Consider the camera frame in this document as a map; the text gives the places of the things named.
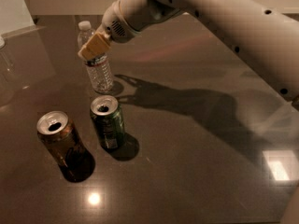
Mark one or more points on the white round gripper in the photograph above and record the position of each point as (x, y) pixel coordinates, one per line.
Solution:
(116, 22)

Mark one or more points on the clear plastic water bottle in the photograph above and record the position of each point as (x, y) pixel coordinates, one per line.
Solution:
(98, 69)

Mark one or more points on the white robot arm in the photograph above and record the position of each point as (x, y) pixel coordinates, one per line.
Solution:
(267, 41)

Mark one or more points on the green soda can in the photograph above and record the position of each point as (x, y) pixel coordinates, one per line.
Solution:
(106, 114)

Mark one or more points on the brown soda can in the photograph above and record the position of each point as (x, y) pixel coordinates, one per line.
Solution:
(59, 135)

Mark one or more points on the clear glass at left edge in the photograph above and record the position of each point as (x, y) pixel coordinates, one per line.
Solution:
(7, 74)

